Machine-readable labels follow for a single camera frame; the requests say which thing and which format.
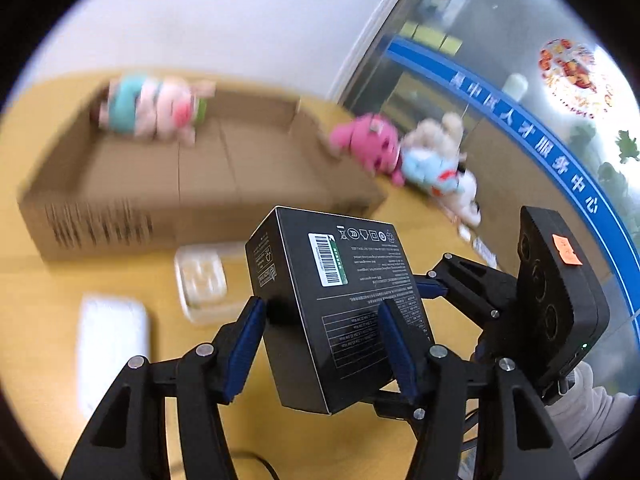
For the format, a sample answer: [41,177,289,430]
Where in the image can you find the clear phone case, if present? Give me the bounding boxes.
[174,242,248,326]

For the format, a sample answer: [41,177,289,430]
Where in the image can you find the black cable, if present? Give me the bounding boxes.
[232,450,281,480]

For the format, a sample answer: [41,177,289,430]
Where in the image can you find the wooden desktop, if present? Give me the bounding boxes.
[0,67,621,480]

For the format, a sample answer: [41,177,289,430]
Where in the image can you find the beige plush toy blue clothes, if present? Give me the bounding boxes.
[400,112,483,226]

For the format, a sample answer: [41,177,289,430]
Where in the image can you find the black product box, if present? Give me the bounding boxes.
[245,205,436,415]

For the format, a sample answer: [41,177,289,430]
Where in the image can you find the pink pig plush toy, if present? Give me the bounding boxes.
[97,74,217,148]

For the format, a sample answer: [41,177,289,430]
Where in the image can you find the blue window banner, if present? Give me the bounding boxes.
[385,35,640,321]

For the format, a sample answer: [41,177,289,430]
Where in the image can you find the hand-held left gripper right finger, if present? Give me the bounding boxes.
[377,300,576,480]

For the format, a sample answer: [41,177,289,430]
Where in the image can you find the red round window sticker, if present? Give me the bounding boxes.
[537,37,601,116]

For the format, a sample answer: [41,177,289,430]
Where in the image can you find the white device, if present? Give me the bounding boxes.
[75,296,151,411]

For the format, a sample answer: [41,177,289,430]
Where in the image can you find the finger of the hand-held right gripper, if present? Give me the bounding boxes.
[415,254,521,321]
[372,390,427,422]

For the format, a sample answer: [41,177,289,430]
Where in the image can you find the white paper tag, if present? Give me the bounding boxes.
[457,225,498,268]

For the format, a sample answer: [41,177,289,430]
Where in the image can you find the person's right forearm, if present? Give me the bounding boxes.
[542,360,640,461]

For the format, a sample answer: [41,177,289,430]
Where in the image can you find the brown cardboard box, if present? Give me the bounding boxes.
[17,80,388,263]

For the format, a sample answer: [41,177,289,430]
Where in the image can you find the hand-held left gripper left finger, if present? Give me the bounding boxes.
[60,296,268,480]

